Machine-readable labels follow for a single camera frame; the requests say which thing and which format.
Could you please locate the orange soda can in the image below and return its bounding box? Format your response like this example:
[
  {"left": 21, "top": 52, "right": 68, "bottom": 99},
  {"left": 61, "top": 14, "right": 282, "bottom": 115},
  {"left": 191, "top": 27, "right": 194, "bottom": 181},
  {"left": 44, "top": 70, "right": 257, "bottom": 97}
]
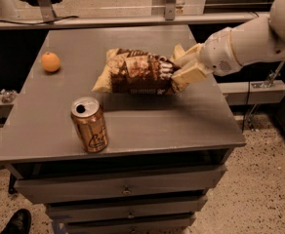
[{"left": 71, "top": 97, "right": 108, "bottom": 153}]

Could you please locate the middle drawer knob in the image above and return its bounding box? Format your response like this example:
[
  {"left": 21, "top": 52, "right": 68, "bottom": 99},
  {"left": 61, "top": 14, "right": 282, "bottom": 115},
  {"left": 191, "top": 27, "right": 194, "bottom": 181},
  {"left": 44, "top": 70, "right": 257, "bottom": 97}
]
[{"left": 127, "top": 212, "right": 135, "bottom": 219}]

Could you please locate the black cable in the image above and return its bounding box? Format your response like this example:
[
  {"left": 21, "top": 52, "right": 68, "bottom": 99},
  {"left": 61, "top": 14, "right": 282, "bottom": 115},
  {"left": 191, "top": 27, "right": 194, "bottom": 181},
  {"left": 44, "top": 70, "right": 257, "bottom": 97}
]
[{"left": 0, "top": 15, "right": 80, "bottom": 26}]

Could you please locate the drawer knob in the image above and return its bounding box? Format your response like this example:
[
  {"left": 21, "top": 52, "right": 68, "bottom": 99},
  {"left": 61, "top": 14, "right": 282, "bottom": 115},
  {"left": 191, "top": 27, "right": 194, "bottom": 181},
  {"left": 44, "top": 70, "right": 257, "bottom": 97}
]
[
  {"left": 122, "top": 186, "right": 132, "bottom": 195},
  {"left": 127, "top": 212, "right": 135, "bottom": 219}
]

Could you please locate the black shoe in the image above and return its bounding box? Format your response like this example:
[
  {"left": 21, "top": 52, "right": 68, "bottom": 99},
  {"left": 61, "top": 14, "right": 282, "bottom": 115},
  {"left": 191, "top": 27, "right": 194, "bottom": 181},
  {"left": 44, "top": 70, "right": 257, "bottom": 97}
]
[{"left": 0, "top": 209, "right": 31, "bottom": 234}]

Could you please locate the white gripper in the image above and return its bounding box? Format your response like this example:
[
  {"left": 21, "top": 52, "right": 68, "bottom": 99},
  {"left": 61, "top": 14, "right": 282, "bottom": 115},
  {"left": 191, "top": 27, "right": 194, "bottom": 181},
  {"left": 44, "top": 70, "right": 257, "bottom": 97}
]
[{"left": 170, "top": 27, "right": 242, "bottom": 92}]

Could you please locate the crumpled clear plastic object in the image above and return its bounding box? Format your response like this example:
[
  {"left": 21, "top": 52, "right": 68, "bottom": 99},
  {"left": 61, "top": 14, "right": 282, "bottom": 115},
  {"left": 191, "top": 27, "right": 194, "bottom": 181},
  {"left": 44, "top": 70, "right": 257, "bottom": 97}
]
[{"left": 0, "top": 89, "right": 18, "bottom": 103}]

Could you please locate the grey drawer cabinet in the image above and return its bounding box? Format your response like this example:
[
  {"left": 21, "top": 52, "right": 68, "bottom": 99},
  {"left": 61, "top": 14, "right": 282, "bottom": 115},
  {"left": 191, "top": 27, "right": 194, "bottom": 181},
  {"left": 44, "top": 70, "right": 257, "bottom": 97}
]
[{"left": 0, "top": 25, "right": 245, "bottom": 234}]

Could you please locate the top drawer knob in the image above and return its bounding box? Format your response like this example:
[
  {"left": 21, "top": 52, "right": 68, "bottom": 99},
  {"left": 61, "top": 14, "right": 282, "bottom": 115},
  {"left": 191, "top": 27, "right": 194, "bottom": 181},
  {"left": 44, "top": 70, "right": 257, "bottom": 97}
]
[{"left": 122, "top": 186, "right": 132, "bottom": 195}]

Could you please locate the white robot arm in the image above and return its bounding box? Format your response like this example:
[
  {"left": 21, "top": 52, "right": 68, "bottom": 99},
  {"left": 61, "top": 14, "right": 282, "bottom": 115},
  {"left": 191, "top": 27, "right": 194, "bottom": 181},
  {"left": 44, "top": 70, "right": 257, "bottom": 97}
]
[{"left": 172, "top": 0, "right": 285, "bottom": 92}]

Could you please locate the brown chip bag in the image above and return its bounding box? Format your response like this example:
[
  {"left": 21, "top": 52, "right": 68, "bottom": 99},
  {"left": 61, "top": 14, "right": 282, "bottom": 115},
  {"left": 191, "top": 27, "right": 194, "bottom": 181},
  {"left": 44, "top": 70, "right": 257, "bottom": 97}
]
[{"left": 92, "top": 49, "right": 180, "bottom": 96}]

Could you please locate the orange fruit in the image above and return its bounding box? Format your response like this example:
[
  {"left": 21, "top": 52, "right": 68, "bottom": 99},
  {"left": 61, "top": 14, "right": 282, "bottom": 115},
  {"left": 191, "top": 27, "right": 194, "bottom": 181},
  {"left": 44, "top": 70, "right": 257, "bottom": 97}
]
[{"left": 41, "top": 52, "right": 61, "bottom": 72}]

